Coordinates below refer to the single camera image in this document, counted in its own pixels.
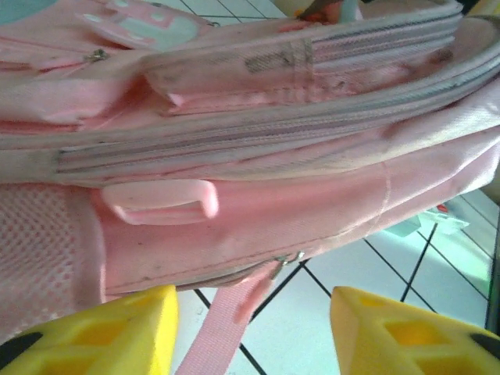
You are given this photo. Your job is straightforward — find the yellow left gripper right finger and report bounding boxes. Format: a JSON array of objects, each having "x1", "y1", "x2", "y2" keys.
[{"x1": 330, "y1": 286, "x2": 500, "y2": 375}]

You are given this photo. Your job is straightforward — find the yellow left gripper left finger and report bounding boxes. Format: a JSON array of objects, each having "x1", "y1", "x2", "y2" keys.
[{"x1": 0, "y1": 284, "x2": 179, "y2": 375}]

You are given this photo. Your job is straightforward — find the pink school backpack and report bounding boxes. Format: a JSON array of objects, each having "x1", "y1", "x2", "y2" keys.
[{"x1": 0, "y1": 0, "x2": 500, "y2": 375}]

